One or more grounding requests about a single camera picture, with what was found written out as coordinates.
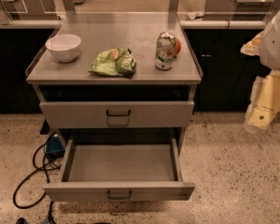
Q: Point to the black lower drawer handle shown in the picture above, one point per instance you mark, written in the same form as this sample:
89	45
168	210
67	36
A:
119	196

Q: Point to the blue power box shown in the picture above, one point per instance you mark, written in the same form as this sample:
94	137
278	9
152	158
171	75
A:
54	147

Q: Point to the green jalapeno chip bag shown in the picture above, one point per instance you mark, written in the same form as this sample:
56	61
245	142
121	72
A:
114	63

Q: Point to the grey drawer cabinet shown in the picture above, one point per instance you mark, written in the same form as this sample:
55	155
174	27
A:
55	81

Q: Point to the open lower grey drawer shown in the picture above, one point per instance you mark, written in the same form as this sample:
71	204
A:
151	171

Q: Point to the grey counter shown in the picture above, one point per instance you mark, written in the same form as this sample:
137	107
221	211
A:
12	10
236	10

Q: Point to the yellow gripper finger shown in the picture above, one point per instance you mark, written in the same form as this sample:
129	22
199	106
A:
264	102
252	48

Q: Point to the black drawer handle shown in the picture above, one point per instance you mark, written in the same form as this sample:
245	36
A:
119	196
118	114

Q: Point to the far left grey counter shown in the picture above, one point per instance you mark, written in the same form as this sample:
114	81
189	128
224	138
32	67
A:
12	10

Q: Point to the white counter rail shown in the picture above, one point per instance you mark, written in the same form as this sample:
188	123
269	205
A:
30	24

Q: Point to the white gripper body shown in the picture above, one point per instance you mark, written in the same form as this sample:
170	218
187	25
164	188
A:
276	48

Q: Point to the black upper drawer handle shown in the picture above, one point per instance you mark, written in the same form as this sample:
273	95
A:
118	114

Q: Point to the far right grey counter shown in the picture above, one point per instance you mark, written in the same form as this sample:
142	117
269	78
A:
236	10

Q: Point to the orange fruit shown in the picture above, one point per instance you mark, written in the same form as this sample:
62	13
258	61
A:
177	46

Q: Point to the white ceramic bowl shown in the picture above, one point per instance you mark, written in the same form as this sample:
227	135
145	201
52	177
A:
64	48

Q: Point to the closed upper grey drawer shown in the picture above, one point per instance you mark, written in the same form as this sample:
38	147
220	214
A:
63	115

